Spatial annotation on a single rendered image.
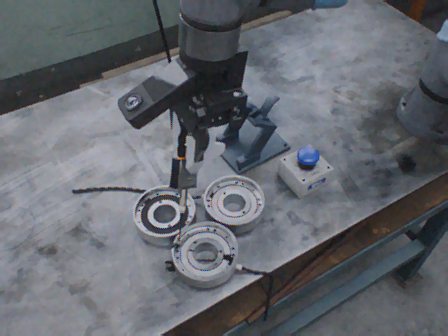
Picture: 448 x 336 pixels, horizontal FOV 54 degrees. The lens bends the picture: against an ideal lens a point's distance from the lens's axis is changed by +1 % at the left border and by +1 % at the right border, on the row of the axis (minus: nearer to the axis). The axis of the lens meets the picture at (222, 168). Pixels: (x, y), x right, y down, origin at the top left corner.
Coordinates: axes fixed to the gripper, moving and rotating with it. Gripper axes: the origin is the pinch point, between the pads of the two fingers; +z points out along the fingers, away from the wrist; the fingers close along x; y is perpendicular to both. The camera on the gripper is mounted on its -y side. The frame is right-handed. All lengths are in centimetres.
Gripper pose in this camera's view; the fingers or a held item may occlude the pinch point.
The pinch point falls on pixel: (183, 162)
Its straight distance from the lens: 68.8
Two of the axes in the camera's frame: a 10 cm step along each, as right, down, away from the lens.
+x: -5.0, -6.7, 5.5
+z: -1.2, 6.8, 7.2
